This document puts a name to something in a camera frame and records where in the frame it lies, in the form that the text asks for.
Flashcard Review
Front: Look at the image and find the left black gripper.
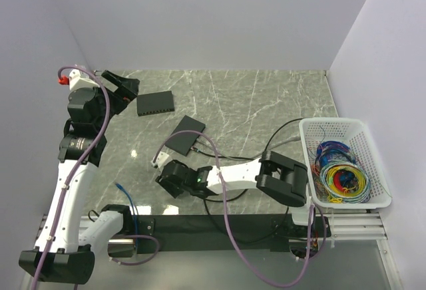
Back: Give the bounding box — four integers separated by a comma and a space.
93, 70, 140, 132

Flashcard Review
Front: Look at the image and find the black ethernet cable with plug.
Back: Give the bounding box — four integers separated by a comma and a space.
191, 118, 304, 245

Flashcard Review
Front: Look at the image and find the black network switch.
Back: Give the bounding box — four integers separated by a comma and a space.
165, 115, 206, 156
136, 90, 175, 116

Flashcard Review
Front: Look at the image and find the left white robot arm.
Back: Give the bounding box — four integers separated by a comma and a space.
19, 66, 140, 289

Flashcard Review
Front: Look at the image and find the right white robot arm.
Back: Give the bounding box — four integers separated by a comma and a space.
152, 151, 316, 236

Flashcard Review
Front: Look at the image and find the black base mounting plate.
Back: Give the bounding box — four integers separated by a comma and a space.
93, 213, 333, 256

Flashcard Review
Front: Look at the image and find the white plastic basket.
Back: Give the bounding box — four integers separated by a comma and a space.
299, 118, 392, 210

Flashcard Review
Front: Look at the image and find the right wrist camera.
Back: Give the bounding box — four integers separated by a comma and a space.
151, 152, 172, 169

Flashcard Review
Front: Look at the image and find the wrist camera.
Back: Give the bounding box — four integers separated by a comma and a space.
151, 152, 172, 169
58, 69, 98, 92

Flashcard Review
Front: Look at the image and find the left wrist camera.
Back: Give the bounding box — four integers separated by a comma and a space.
58, 69, 98, 92

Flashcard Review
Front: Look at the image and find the blue ethernet cable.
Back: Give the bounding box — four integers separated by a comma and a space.
114, 182, 139, 254

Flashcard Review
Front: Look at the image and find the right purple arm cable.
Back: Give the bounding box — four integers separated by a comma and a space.
156, 130, 317, 287

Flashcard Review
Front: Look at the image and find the colourful wire bundle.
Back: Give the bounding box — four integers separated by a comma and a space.
308, 125, 372, 205

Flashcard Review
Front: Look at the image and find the aluminium rail frame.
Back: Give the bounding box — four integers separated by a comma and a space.
35, 212, 388, 243

